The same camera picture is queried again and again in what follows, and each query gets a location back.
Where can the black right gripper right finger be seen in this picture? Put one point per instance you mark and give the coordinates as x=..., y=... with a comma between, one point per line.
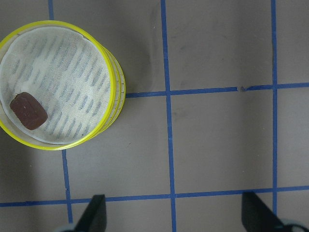
x=257, y=217

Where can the yellow steamer basket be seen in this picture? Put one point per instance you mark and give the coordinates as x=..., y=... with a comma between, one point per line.
x=76, y=80

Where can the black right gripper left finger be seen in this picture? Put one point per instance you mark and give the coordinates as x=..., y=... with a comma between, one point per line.
x=94, y=217

